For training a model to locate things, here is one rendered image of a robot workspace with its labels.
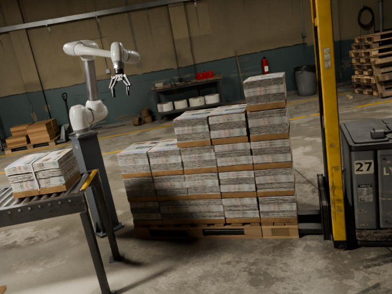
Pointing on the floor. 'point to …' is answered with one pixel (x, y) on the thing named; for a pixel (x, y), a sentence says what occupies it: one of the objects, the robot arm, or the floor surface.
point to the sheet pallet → (32, 135)
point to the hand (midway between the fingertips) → (121, 94)
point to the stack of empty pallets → (364, 41)
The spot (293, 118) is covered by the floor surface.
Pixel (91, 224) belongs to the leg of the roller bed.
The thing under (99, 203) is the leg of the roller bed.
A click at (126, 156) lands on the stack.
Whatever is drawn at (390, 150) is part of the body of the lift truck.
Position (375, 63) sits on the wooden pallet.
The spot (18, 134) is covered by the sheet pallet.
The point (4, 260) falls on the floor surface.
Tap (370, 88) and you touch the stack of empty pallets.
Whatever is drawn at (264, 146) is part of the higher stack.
